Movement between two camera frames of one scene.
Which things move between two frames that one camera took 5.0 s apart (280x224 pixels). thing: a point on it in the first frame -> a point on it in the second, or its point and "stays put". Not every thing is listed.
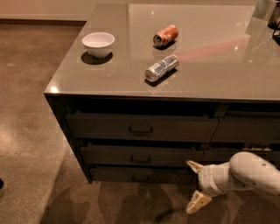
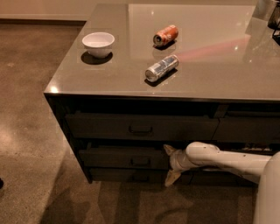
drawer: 139,155 stays put
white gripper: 206,178 -> 176,162
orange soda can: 165,35 stays put
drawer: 248,126 stays put
